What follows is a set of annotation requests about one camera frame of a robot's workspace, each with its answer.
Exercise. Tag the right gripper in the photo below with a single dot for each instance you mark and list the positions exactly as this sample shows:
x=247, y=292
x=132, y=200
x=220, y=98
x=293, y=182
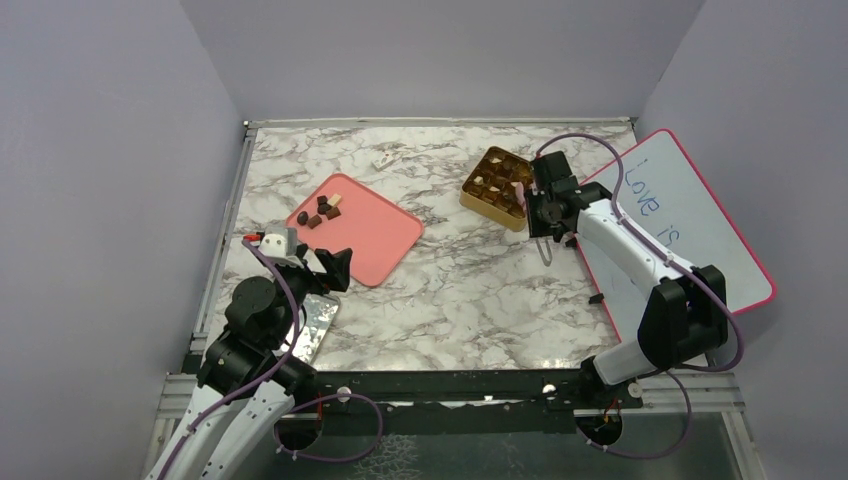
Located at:
x=537, y=229

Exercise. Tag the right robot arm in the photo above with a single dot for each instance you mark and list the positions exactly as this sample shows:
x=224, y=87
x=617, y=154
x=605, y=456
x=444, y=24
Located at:
x=577, y=285

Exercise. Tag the gold chocolate tin box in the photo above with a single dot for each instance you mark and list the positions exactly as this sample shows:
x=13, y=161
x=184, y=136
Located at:
x=490, y=188

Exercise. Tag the pink silicone tongs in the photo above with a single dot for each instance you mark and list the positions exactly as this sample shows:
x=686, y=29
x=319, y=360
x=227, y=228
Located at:
x=543, y=246

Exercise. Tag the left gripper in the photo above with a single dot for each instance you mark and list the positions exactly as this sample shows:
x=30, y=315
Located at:
x=337, y=267

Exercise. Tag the brown rectangular chocolate bar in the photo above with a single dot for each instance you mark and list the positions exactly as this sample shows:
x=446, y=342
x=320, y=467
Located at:
x=314, y=221

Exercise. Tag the pink plastic tray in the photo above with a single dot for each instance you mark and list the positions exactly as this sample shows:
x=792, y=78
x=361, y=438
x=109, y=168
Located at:
x=379, y=232

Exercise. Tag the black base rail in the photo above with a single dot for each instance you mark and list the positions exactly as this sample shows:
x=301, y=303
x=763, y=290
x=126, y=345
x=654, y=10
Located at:
x=453, y=402

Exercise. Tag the silver tin lid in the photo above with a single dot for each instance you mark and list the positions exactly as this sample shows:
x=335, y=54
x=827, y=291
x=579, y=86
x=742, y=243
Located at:
x=317, y=315

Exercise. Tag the pink framed whiteboard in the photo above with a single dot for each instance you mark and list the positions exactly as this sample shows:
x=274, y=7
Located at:
x=665, y=193

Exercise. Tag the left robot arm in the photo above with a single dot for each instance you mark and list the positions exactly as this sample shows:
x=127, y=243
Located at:
x=250, y=377

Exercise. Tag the brown small square chocolate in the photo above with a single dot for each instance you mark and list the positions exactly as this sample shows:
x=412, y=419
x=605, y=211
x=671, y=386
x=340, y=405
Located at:
x=333, y=213

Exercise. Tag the small white card box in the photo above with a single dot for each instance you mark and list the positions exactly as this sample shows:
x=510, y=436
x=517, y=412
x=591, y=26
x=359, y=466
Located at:
x=385, y=161

